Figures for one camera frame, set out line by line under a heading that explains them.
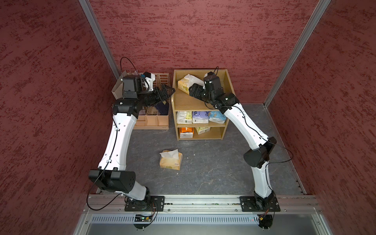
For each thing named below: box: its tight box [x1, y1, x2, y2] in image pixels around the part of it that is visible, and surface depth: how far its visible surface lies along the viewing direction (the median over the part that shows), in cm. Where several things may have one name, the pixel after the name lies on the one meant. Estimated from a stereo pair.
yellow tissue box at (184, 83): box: [177, 73, 205, 95], surface depth 82 cm
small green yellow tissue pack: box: [195, 126, 211, 135], surface depth 100 cm
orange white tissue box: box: [179, 127, 195, 139], surface depth 96 cm
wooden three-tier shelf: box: [171, 69, 236, 141], surface depth 86 cm
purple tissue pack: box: [191, 111, 210, 124], surface depth 86 cm
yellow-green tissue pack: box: [176, 111, 193, 125], surface depth 85 cm
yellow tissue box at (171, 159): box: [159, 148, 183, 171], surface depth 86 cm
